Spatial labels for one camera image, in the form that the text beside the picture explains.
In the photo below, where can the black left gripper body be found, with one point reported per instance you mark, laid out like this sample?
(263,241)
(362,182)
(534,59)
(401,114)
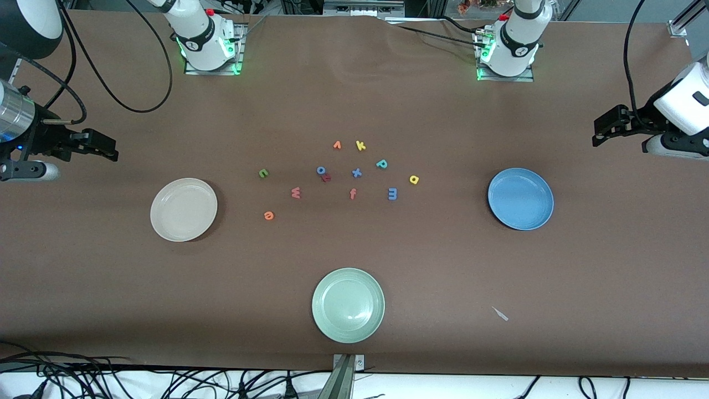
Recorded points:
(644,122)

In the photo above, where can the blue plate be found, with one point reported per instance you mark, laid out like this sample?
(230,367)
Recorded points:
(520,199)

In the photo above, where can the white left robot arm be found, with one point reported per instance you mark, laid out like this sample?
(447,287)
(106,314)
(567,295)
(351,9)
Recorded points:
(515,44)

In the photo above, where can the white paper scrap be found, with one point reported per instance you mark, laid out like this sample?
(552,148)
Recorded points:
(500,314)

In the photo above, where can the pale green plate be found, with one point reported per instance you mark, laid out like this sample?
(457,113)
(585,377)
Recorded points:
(348,305)

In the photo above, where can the orange background object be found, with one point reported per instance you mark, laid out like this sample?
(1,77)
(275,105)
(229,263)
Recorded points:
(476,4)

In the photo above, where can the grey metal clamp plate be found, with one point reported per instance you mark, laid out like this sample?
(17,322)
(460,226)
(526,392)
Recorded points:
(360,363)

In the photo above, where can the grey metal post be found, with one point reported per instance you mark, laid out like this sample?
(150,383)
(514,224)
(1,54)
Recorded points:
(340,382)

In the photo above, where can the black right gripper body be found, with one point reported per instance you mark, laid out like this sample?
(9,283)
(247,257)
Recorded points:
(42,139)

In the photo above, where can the beige brown plate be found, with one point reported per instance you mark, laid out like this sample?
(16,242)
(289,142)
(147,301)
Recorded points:
(184,209)

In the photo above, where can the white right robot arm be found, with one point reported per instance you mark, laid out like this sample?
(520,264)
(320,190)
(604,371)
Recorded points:
(199,39)

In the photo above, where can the brown table cover sheet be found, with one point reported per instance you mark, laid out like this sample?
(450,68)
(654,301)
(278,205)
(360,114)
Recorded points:
(354,100)

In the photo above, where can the blue foam letter m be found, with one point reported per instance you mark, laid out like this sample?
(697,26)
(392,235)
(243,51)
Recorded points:
(392,194)

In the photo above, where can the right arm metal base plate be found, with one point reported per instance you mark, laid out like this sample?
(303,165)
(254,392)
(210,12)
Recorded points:
(191,71)

